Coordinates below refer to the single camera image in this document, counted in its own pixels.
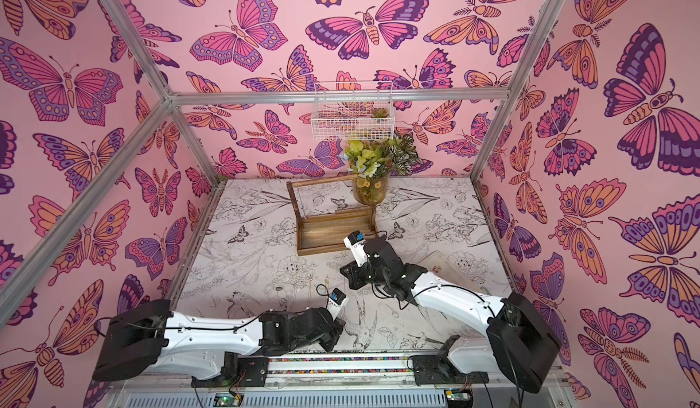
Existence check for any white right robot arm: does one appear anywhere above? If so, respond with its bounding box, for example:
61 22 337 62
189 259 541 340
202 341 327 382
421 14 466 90
341 230 563 393

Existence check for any small succulent in basket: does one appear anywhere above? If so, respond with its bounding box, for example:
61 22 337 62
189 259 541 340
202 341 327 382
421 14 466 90
372 108 390 119

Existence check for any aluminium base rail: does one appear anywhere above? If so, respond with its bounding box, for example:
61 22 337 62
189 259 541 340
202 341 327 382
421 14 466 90
142 351 577 407

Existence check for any artificial plant in gold pot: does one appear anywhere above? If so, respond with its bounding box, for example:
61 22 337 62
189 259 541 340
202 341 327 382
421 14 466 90
344 135 421 206

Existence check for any wooden jewelry display stand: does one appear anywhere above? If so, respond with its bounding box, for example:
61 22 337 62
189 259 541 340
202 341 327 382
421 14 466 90
286 174 378 257

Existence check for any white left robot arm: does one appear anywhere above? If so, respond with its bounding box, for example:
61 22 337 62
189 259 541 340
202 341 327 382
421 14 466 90
92 291 347 382

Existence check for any white wire wall basket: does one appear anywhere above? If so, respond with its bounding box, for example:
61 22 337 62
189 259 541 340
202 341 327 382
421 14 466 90
309 81 396 141

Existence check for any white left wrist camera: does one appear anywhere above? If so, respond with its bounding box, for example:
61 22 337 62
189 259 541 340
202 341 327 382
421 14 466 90
326 288 347 320

